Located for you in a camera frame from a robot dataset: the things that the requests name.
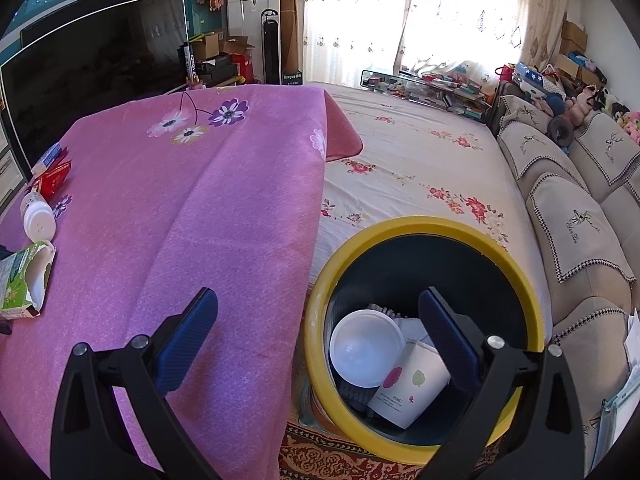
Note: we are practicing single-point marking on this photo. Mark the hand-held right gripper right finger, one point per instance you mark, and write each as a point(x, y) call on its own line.
point(445, 335)

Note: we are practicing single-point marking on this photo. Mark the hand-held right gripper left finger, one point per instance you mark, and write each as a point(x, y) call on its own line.
point(190, 335)

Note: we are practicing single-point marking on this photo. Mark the printed paper cup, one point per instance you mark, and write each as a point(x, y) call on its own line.
point(405, 385)

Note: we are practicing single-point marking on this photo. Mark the white plastic bowl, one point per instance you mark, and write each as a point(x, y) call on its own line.
point(365, 347)

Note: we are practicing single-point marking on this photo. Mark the yellow rimmed black trash bin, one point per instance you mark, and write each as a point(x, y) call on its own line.
point(320, 320)

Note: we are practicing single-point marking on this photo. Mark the green white carton box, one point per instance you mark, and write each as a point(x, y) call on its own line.
point(20, 280)

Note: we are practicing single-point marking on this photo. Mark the small foil-lidded cup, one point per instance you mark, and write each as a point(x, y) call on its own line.
point(37, 220)

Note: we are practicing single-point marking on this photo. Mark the pink floral tablecloth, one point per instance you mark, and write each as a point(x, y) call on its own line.
point(200, 210)

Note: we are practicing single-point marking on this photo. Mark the beige sofa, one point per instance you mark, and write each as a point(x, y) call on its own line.
point(590, 300)

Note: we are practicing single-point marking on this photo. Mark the red patterned rug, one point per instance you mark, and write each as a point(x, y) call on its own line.
point(325, 455)

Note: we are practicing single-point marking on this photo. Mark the beige deer print cushion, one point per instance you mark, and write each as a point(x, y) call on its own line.
point(580, 225)
point(540, 152)

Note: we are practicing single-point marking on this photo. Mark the cream floral sheet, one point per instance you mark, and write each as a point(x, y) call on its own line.
point(410, 160)

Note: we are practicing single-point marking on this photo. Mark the papers on sofa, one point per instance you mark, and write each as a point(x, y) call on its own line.
point(620, 400)

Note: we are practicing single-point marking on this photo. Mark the red flat packet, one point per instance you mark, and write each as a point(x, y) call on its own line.
point(52, 180)

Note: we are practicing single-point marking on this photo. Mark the blue tissue pack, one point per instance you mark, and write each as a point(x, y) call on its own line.
point(50, 155)

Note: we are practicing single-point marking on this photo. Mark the grey round roller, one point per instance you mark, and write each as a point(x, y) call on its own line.
point(560, 130)

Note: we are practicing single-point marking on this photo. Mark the glass coffee table with clutter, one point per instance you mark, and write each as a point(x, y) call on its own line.
point(425, 90)

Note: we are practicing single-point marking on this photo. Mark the tall black printed box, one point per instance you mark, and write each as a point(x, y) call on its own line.
point(188, 65)

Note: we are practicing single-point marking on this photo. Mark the blue star print bag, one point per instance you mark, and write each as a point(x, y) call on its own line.
point(530, 77)

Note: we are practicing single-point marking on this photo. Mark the red box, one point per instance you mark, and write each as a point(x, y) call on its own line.
point(243, 67)

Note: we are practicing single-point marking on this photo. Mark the pile of plush toys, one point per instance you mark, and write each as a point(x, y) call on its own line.
point(620, 115)

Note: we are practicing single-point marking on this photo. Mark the large black television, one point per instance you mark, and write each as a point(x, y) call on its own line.
point(100, 60)

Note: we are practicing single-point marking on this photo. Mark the open cardboard boxes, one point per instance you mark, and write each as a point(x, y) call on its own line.
point(215, 45)

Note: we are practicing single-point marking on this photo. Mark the black tower fan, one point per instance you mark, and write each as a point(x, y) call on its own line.
point(270, 45)

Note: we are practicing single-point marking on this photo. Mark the stack of cardboard boxes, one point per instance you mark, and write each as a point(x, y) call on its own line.
point(575, 45)

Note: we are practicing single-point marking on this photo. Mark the sheer floral curtains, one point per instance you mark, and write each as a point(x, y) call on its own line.
point(400, 10)

